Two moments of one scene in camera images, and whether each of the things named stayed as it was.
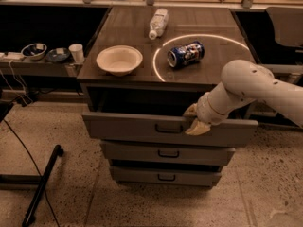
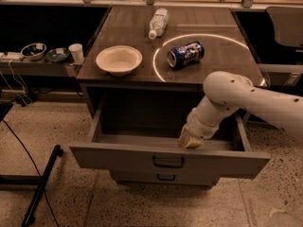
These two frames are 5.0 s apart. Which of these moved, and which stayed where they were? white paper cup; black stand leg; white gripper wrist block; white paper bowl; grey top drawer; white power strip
Moved: grey top drawer; white gripper wrist block
Stayed: white paper cup; white paper bowl; black stand leg; white power strip
